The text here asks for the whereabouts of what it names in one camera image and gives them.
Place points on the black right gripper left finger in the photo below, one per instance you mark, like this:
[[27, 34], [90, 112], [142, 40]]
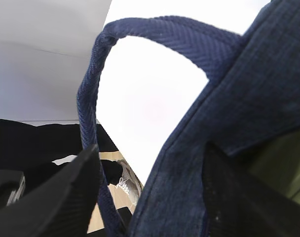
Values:
[[61, 207]]

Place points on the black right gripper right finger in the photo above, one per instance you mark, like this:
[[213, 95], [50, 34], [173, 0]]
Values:
[[240, 205]]

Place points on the dark navy lunch bag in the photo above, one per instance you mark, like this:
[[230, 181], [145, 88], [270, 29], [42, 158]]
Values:
[[251, 98]]

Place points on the grey white sneaker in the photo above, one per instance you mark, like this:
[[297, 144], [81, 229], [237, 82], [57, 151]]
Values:
[[129, 182]]

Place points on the glass container with green lid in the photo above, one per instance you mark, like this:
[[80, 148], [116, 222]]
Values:
[[277, 163]]

